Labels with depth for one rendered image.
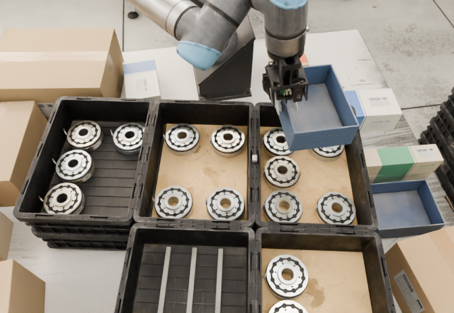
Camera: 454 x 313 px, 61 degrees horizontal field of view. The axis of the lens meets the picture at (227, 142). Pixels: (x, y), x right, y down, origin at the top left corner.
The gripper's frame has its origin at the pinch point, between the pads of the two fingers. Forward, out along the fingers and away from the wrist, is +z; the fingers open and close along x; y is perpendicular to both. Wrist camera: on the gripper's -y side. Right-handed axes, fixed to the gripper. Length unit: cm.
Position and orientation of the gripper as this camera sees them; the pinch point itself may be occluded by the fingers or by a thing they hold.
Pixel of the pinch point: (282, 104)
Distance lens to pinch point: 91.2
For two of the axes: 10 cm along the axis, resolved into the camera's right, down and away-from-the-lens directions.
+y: 1.2, 8.1, -5.7
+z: 1.2, 5.6, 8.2
